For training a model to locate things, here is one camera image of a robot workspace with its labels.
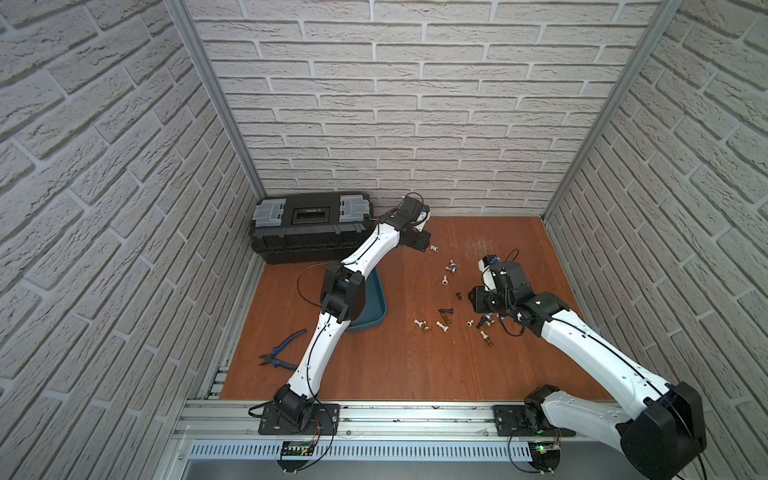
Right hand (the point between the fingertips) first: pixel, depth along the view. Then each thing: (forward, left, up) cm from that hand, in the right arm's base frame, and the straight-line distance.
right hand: (477, 293), depth 82 cm
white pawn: (+27, +7, -13) cm, 31 cm away
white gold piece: (-3, +15, -12) cm, 20 cm away
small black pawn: (+7, +2, -13) cm, 15 cm away
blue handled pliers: (-10, +60, -12) cm, 62 cm away
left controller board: (-32, +51, -16) cm, 62 cm away
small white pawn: (-3, +1, -12) cm, 13 cm away
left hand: (+25, +10, -4) cm, 27 cm away
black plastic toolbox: (+25, +49, +4) cm, 56 cm away
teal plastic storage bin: (+3, +30, -11) cm, 32 cm away
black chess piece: (+1, +8, -13) cm, 15 cm away
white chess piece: (-4, +8, -13) cm, 16 cm away
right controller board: (-37, -10, -13) cm, 41 cm away
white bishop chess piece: (+12, +6, -13) cm, 19 cm away
